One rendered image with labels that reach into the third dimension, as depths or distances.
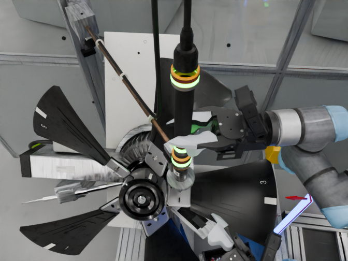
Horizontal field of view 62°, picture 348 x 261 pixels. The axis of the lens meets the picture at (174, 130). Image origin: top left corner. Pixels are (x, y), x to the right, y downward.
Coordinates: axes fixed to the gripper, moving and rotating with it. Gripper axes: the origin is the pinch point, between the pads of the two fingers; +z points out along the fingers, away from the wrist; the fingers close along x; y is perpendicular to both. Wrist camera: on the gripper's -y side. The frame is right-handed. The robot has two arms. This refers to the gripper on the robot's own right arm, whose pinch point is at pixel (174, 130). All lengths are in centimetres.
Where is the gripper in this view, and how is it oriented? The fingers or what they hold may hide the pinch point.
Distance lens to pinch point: 55.6
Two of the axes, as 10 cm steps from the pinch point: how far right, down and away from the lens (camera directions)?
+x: -1.1, -8.1, 5.8
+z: -9.9, 0.8, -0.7
